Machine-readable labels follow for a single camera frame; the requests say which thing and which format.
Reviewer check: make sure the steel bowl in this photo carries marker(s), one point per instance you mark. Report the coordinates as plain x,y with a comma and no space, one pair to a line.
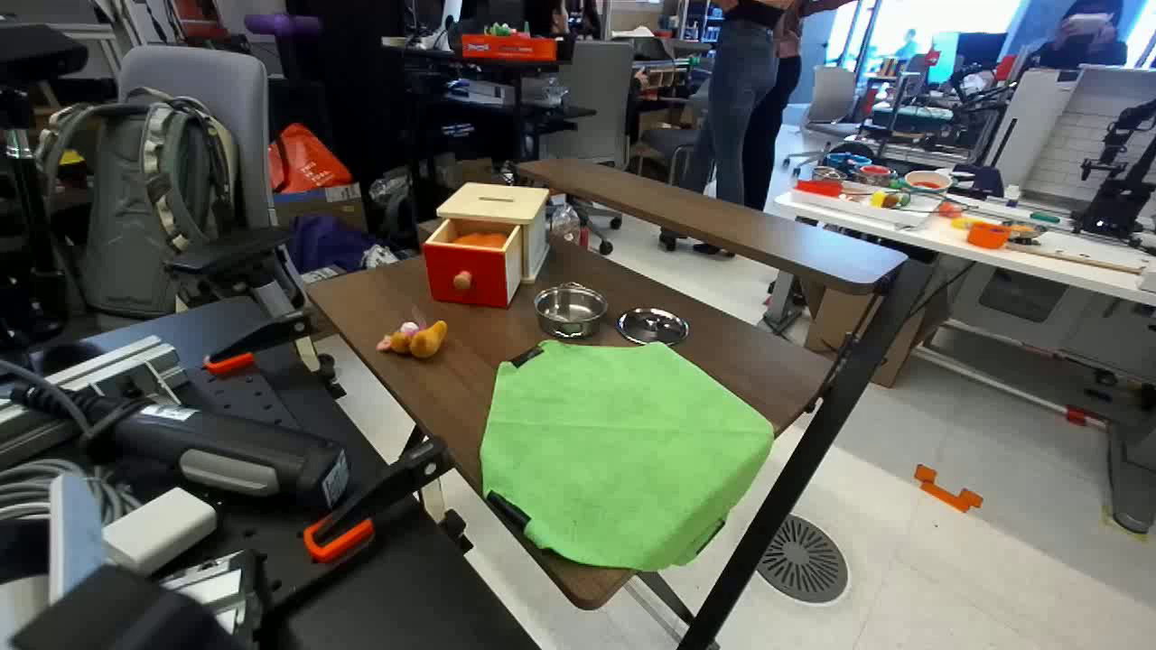
570,310

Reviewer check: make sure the black orange bar clamp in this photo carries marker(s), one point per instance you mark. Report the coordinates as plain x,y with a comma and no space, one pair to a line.
352,523

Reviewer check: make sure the orange pink plush toy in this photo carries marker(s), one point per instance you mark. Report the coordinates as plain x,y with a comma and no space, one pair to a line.
414,339

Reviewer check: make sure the dark wooden raised shelf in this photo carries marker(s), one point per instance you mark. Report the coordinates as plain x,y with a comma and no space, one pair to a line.
727,226

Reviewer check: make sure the white power adapter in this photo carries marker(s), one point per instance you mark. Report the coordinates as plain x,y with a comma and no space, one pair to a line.
160,532

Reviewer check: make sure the green microfibre cloth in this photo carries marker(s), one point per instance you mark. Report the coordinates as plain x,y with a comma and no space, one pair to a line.
619,456

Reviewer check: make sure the grey backpack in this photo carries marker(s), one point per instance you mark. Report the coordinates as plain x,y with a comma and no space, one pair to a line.
164,178

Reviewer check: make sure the white cluttered work table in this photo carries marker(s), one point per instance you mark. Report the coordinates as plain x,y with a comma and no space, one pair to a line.
1034,249

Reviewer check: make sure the small black background robot arm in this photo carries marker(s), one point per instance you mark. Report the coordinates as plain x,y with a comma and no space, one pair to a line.
1126,187

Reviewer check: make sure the shallow steel dish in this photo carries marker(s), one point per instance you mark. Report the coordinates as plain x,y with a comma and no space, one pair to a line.
651,326

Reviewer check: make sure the standing person in jeans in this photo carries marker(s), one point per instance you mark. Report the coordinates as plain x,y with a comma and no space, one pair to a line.
743,75

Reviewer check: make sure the red front wooden drawer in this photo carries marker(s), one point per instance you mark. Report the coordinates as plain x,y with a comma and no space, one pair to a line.
472,262

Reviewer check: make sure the grey office chair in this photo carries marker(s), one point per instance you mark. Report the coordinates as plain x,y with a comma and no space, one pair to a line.
249,254

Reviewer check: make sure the round floor drain cover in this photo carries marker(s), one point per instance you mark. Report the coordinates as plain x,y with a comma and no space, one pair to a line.
803,565

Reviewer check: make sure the cream wooden drawer box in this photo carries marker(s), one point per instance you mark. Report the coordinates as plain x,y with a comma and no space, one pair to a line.
506,204

